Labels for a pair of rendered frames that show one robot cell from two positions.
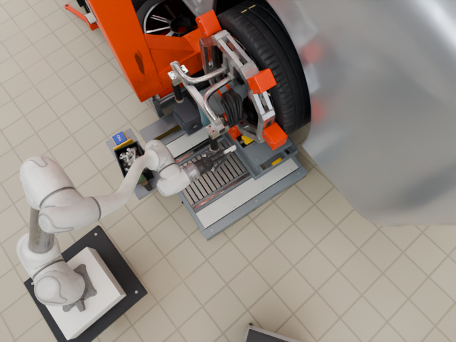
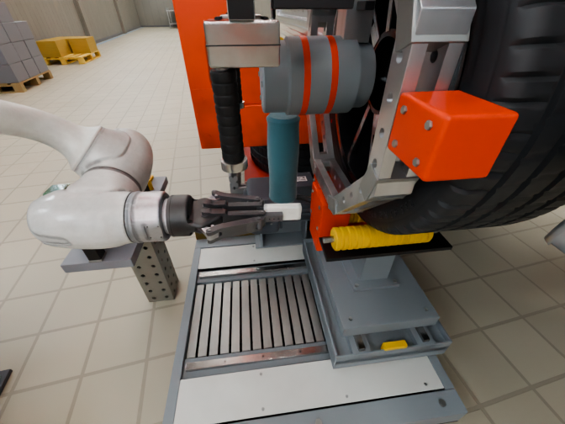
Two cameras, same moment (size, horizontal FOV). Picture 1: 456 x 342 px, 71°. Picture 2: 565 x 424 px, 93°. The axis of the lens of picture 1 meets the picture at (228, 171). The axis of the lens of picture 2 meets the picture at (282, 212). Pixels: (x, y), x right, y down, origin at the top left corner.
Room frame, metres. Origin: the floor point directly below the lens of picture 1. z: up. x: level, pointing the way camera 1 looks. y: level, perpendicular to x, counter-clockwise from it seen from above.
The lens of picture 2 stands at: (0.32, -0.17, 0.96)
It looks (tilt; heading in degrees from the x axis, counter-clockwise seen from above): 37 degrees down; 22
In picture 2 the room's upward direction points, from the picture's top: straight up
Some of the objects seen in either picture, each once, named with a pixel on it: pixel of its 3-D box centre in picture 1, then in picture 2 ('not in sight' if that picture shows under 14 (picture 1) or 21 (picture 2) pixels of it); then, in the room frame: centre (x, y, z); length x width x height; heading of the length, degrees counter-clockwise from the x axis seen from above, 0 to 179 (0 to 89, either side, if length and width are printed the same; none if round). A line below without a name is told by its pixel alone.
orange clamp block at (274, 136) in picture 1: (274, 136); (441, 133); (0.66, -0.22, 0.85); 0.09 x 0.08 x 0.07; 29
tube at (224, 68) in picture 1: (199, 62); not in sight; (0.96, 0.09, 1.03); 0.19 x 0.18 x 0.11; 119
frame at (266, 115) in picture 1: (235, 89); (346, 76); (0.93, -0.07, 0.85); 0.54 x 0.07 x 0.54; 29
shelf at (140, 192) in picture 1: (134, 163); (125, 214); (0.76, 0.55, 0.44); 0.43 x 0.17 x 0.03; 29
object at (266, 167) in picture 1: (256, 138); (362, 287); (1.01, -0.22, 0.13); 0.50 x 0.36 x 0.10; 29
